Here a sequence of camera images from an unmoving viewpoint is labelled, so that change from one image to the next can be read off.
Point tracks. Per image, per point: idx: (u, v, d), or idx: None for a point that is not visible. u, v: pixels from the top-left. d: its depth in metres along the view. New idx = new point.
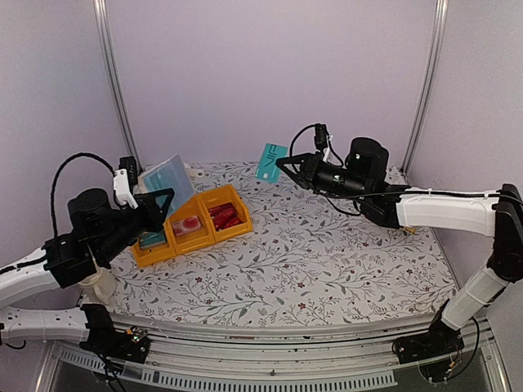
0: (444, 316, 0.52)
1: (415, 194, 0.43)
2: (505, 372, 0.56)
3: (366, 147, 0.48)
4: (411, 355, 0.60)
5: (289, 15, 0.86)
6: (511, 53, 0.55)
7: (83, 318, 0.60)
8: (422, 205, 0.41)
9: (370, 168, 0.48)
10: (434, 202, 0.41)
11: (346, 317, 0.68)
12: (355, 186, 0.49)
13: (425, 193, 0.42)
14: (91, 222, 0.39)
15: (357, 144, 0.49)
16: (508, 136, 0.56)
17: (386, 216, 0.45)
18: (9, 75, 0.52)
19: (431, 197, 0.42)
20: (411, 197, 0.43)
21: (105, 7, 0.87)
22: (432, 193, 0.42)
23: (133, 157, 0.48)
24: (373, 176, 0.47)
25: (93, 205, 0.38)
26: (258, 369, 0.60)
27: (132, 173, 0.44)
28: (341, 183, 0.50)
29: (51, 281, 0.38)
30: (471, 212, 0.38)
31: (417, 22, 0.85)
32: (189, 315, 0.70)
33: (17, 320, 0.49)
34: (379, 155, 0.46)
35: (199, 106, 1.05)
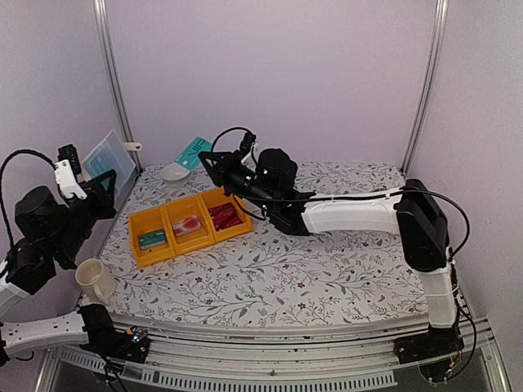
0: (434, 318, 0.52)
1: (321, 202, 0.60)
2: (505, 372, 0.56)
3: (275, 163, 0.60)
4: (411, 355, 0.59)
5: (288, 15, 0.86)
6: (509, 52, 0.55)
7: (81, 321, 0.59)
8: (319, 211, 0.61)
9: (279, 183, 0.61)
10: (333, 206, 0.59)
11: (346, 317, 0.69)
12: (261, 193, 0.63)
13: (328, 199, 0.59)
14: (36, 223, 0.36)
15: (267, 158, 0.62)
16: (507, 136, 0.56)
17: (293, 224, 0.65)
18: (9, 74, 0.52)
19: (331, 202, 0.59)
20: (314, 207, 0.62)
21: (105, 7, 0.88)
22: (333, 198, 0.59)
23: (73, 145, 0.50)
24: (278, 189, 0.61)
25: (34, 204, 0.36)
26: (257, 369, 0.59)
27: (75, 163, 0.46)
28: (248, 187, 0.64)
29: (18, 291, 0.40)
30: (375, 211, 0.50)
31: (416, 21, 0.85)
32: (189, 315, 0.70)
33: (17, 334, 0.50)
34: (283, 170, 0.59)
35: (198, 106, 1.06)
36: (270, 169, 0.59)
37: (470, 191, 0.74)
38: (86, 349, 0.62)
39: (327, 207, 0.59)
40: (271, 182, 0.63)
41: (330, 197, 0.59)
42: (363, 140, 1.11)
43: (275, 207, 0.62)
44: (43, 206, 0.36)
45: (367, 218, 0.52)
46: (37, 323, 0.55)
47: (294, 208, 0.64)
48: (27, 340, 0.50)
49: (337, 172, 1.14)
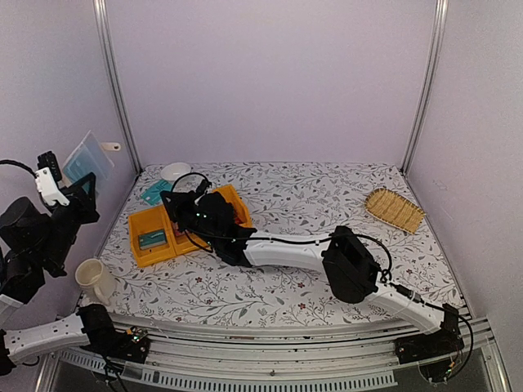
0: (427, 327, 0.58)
1: (260, 241, 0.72)
2: (506, 372, 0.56)
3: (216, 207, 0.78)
4: (411, 355, 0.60)
5: (288, 16, 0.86)
6: (509, 52, 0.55)
7: (80, 322, 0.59)
8: (259, 247, 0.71)
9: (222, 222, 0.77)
10: (272, 246, 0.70)
11: (346, 317, 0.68)
12: (204, 229, 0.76)
13: (266, 240, 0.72)
14: (19, 235, 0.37)
15: (210, 202, 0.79)
16: (507, 136, 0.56)
17: (236, 257, 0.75)
18: (9, 74, 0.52)
19: (269, 242, 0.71)
20: (254, 243, 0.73)
21: (105, 7, 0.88)
22: (271, 239, 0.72)
23: (51, 152, 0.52)
24: (218, 227, 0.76)
25: (14, 218, 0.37)
26: (258, 369, 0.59)
27: (55, 171, 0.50)
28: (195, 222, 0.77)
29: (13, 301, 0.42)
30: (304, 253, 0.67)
31: (416, 21, 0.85)
32: (189, 315, 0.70)
33: (20, 341, 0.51)
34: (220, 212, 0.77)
35: (198, 106, 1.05)
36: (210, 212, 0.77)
37: (470, 191, 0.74)
38: (85, 349, 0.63)
39: (266, 246, 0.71)
40: (214, 222, 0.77)
41: (269, 238, 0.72)
42: (363, 140, 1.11)
43: (218, 242, 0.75)
44: (24, 217, 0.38)
45: (297, 260, 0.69)
46: (38, 328, 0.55)
47: (237, 244, 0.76)
48: (30, 346, 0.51)
49: (337, 172, 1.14)
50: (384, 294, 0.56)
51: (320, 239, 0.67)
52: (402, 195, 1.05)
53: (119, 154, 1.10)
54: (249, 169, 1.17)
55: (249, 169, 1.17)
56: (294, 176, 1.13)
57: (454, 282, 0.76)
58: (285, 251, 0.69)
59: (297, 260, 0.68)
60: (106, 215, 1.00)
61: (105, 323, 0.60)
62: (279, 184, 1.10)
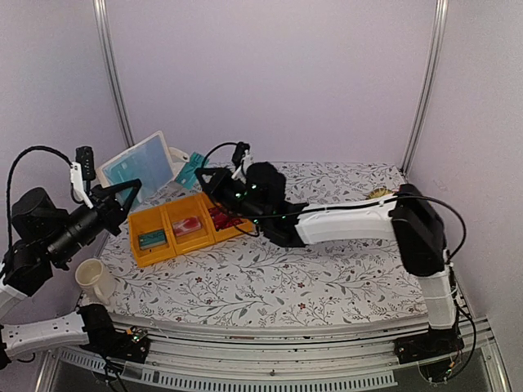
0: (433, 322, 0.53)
1: (314, 212, 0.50)
2: (505, 372, 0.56)
3: (265, 175, 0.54)
4: (411, 355, 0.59)
5: (288, 16, 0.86)
6: (510, 52, 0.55)
7: (80, 322, 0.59)
8: (314, 223, 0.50)
9: (269, 196, 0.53)
10: (331, 216, 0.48)
11: (346, 317, 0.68)
12: (252, 207, 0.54)
13: (321, 210, 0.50)
14: (32, 224, 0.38)
15: (257, 169, 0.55)
16: (508, 136, 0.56)
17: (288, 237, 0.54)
18: (10, 74, 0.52)
19: (325, 213, 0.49)
20: (309, 217, 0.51)
21: (105, 7, 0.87)
22: (327, 209, 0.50)
23: (91, 149, 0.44)
24: (270, 204, 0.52)
25: (30, 207, 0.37)
26: (258, 369, 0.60)
27: (89, 170, 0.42)
28: (240, 201, 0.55)
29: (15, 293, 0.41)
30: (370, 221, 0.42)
31: (416, 21, 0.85)
32: (189, 315, 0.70)
33: (17, 336, 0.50)
34: (272, 180, 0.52)
35: (198, 106, 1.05)
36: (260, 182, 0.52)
37: (471, 191, 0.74)
38: (86, 349, 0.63)
39: (320, 218, 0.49)
40: (263, 197, 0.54)
41: (324, 207, 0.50)
42: (363, 140, 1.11)
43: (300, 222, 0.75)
44: (40, 207, 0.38)
45: (365, 226, 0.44)
46: (38, 325, 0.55)
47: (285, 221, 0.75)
48: (29, 342, 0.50)
49: (337, 172, 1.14)
50: (440, 275, 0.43)
51: (388, 198, 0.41)
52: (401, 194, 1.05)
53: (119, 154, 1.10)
54: None
55: None
56: (294, 176, 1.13)
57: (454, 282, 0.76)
58: (346, 221, 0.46)
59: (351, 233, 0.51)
60: None
61: (105, 323, 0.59)
62: None
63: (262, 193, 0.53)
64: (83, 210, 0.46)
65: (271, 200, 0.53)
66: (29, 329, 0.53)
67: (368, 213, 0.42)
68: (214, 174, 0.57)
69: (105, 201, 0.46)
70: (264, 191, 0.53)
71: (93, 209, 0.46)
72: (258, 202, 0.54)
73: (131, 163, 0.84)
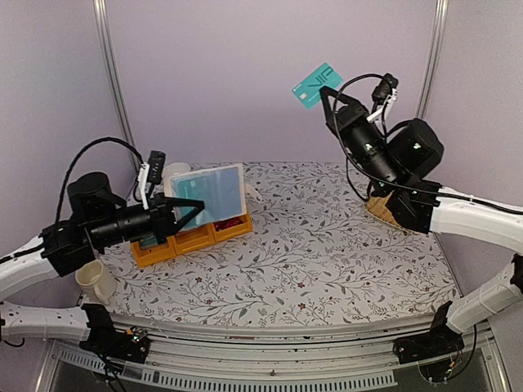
0: (449, 321, 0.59)
1: (455, 198, 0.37)
2: (506, 372, 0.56)
3: (429, 135, 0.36)
4: (411, 355, 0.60)
5: (289, 15, 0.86)
6: (509, 51, 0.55)
7: (84, 317, 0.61)
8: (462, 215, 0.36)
9: (421, 163, 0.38)
10: (476, 211, 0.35)
11: (346, 317, 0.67)
12: (382, 167, 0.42)
13: (466, 200, 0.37)
14: (91, 204, 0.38)
15: (419, 127, 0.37)
16: (507, 136, 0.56)
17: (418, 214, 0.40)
18: (10, 74, 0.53)
19: (473, 206, 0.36)
20: (450, 203, 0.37)
21: (105, 7, 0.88)
22: (473, 200, 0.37)
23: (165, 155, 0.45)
24: (421, 173, 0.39)
25: (94, 188, 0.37)
26: (258, 369, 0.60)
27: (155, 171, 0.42)
28: (370, 155, 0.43)
29: (47, 269, 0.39)
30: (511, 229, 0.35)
31: (416, 21, 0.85)
32: (189, 315, 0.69)
33: (18, 317, 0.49)
34: (441, 151, 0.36)
35: (198, 106, 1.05)
36: (426, 144, 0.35)
37: (470, 191, 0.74)
38: (86, 349, 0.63)
39: (468, 210, 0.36)
40: (414, 162, 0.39)
41: (469, 197, 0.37)
42: None
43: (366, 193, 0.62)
44: (102, 190, 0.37)
45: (497, 229, 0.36)
46: (43, 311, 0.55)
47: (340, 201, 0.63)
48: (26, 325, 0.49)
49: (337, 171, 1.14)
50: (508, 287, 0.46)
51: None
52: None
53: (119, 154, 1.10)
54: (249, 169, 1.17)
55: (249, 169, 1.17)
56: (294, 176, 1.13)
57: (454, 282, 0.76)
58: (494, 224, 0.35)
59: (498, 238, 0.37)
60: None
61: None
62: (280, 184, 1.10)
63: (418, 158, 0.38)
64: (140, 210, 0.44)
65: (418, 168, 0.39)
66: (31, 313, 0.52)
67: (516, 221, 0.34)
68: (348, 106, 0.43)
69: (159, 208, 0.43)
70: (417, 158, 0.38)
71: (147, 211, 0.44)
72: (396, 161, 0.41)
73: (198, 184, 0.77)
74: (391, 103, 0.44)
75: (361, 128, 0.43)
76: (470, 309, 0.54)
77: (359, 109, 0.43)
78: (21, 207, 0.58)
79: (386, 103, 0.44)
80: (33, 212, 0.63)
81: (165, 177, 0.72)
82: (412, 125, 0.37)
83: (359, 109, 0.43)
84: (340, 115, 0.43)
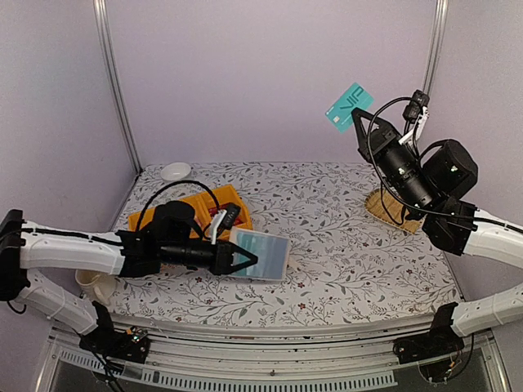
0: (455, 325, 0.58)
1: (489, 222, 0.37)
2: (506, 372, 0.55)
3: (464, 157, 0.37)
4: (411, 355, 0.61)
5: (288, 15, 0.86)
6: (509, 51, 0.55)
7: (94, 313, 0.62)
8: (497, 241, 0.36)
9: (456, 184, 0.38)
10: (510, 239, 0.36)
11: (346, 317, 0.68)
12: (418, 189, 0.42)
13: (501, 226, 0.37)
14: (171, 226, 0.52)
15: (455, 149, 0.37)
16: (507, 136, 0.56)
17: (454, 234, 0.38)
18: (10, 73, 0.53)
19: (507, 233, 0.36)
20: (487, 229, 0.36)
21: (105, 7, 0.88)
22: (507, 226, 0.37)
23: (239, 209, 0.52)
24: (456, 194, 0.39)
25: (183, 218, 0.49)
26: (257, 369, 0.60)
27: (227, 220, 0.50)
28: (404, 177, 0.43)
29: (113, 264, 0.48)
30: None
31: (416, 22, 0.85)
32: (189, 315, 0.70)
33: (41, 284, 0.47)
34: (475, 171, 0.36)
35: (198, 106, 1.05)
36: (463, 166, 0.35)
37: (470, 191, 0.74)
38: (86, 347, 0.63)
39: (502, 236, 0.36)
40: (450, 182, 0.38)
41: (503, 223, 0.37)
42: None
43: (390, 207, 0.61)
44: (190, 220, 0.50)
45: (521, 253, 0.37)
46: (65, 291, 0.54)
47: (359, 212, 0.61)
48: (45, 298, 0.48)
49: (337, 172, 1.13)
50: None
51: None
52: None
53: (119, 154, 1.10)
54: (249, 169, 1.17)
55: (249, 169, 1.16)
56: (294, 176, 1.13)
57: (454, 282, 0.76)
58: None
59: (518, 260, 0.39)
60: (106, 214, 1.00)
61: None
62: (280, 184, 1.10)
63: (453, 180, 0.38)
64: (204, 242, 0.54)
65: (453, 189, 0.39)
66: (52, 287, 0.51)
67: None
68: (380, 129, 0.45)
69: (224, 246, 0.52)
70: (453, 178, 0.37)
71: (212, 248, 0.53)
72: (432, 183, 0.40)
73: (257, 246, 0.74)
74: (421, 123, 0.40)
75: (395, 151, 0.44)
76: (482, 318, 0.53)
77: (388, 134, 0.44)
78: (21, 207, 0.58)
79: (417, 122, 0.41)
80: (33, 212, 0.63)
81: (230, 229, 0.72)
82: (446, 146, 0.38)
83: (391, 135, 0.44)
84: (372, 141, 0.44)
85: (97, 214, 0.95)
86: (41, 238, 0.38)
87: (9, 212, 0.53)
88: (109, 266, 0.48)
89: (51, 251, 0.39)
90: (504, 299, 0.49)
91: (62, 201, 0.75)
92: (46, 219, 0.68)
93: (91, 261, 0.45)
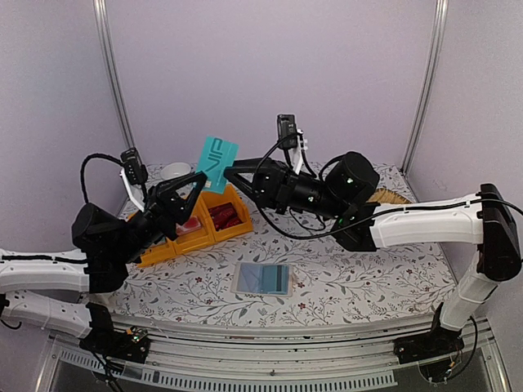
0: (444, 321, 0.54)
1: (391, 212, 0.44)
2: (506, 372, 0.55)
3: (358, 169, 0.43)
4: (411, 355, 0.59)
5: (288, 17, 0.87)
6: (510, 50, 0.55)
7: (87, 317, 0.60)
8: (399, 224, 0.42)
9: (359, 194, 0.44)
10: (408, 220, 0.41)
11: (346, 317, 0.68)
12: (330, 207, 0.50)
13: (400, 211, 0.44)
14: (94, 239, 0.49)
15: (350, 163, 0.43)
16: (508, 135, 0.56)
17: (359, 239, 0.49)
18: (10, 73, 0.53)
19: (407, 215, 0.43)
20: (386, 218, 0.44)
21: (105, 7, 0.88)
22: (407, 210, 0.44)
23: (133, 150, 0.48)
24: (357, 203, 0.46)
25: (84, 227, 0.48)
26: (258, 369, 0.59)
27: (131, 173, 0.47)
28: (317, 201, 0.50)
29: (78, 282, 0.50)
30: (454, 224, 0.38)
31: (416, 20, 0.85)
32: (189, 315, 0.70)
33: (22, 301, 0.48)
34: (372, 183, 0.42)
35: (198, 106, 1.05)
36: (358, 180, 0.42)
37: (470, 192, 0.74)
38: (86, 347, 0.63)
39: (400, 220, 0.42)
40: (350, 194, 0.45)
41: (402, 207, 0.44)
42: (363, 141, 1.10)
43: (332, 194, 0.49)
44: (91, 224, 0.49)
45: (443, 229, 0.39)
46: (50, 300, 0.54)
47: (319, 205, 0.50)
48: (29, 311, 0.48)
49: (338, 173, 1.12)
50: (477, 278, 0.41)
51: (476, 198, 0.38)
52: (402, 195, 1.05)
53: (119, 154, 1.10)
54: None
55: None
56: None
57: (454, 282, 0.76)
58: (431, 223, 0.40)
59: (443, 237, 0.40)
60: None
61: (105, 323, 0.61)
62: None
63: (353, 189, 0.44)
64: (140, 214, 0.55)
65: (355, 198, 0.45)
66: (37, 300, 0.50)
67: (452, 216, 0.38)
68: (269, 176, 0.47)
69: (154, 207, 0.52)
70: (355, 190, 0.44)
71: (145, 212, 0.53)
72: (336, 197, 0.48)
73: (263, 269, 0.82)
74: (304, 149, 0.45)
75: (298, 184, 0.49)
76: (458, 306, 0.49)
77: (286, 176, 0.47)
78: (22, 206, 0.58)
79: (302, 149, 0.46)
80: (36, 211, 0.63)
81: (158, 191, 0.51)
82: (342, 163, 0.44)
83: (289, 177, 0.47)
84: (279, 192, 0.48)
85: None
86: (5, 266, 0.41)
87: (10, 211, 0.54)
88: (78, 286, 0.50)
89: (19, 277, 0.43)
90: (462, 279, 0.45)
91: (62, 201, 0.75)
92: (47, 218, 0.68)
93: (56, 282, 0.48)
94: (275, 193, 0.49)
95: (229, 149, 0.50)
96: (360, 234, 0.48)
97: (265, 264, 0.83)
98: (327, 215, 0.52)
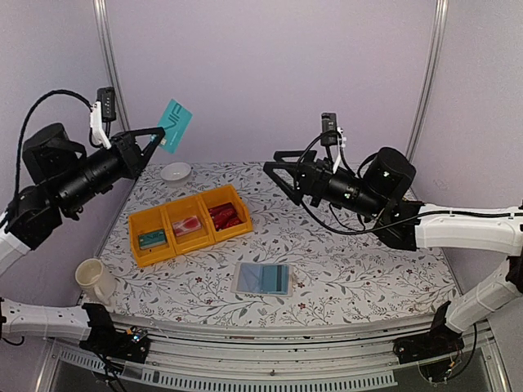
0: (449, 321, 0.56)
1: (435, 212, 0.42)
2: (506, 372, 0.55)
3: (395, 162, 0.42)
4: (411, 355, 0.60)
5: (288, 17, 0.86)
6: (510, 51, 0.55)
7: (86, 318, 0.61)
8: (443, 226, 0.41)
9: (395, 188, 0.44)
10: (454, 223, 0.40)
11: (346, 317, 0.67)
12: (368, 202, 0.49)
13: (445, 213, 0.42)
14: (47, 161, 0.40)
15: (386, 157, 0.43)
16: (508, 136, 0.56)
17: (403, 235, 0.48)
18: (9, 72, 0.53)
19: (453, 217, 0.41)
20: (431, 218, 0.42)
21: (105, 7, 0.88)
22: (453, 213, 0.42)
23: (113, 90, 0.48)
24: (396, 198, 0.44)
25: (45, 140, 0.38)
26: (258, 369, 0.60)
27: (108, 107, 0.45)
28: (355, 197, 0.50)
29: (18, 244, 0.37)
30: (497, 233, 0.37)
31: (416, 20, 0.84)
32: (189, 315, 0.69)
33: (19, 314, 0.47)
34: (409, 174, 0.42)
35: (197, 106, 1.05)
36: (395, 172, 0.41)
37: (470, 192, 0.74)
38: (86, 348, 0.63)
39: (447, 221, 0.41)
40: (387, 187, 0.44)
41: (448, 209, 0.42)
42: (362, 140, 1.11)
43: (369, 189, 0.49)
44: (56, 139, 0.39)
45: (484, 236, 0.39)
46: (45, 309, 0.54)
47: (355, 201, 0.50)
48: (29, 322, 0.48)
49: None
50: (503, 285, 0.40)
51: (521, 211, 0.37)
52: None
53: None
54: (249, 169, 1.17)
55: (249, 169, 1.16)
56: None
57: (454, 282, 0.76)
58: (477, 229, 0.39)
59: (484, 242, 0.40)
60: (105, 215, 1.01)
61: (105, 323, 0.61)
62: None
63: (391, 183, 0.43)
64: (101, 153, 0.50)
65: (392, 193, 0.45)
66: (33, 311, 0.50)
67: (497, 224, 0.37)
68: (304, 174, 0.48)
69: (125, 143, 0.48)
70: (391, 184, 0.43)
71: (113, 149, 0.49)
72: (374, 192, 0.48)
73: (263, 269, 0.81)
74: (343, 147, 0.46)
75: (333, 179, 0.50)
76: (471, 310, 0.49)
77: (323, 174, 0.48)
78: None
79: (341, 146, 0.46)
80: None
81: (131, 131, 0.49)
82: (377, 158, 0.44)
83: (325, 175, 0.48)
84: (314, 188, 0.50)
85: (97, 214, 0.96)
86: None
87: None
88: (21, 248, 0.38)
89: None
90: (486, 286, 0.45)
91: None
92: None
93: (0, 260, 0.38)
94: (310, 187, 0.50)
95: (185, 115, 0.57)
96: (404, 230, 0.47)
97: (267, 263, 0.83)
98: (364, 213, 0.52)
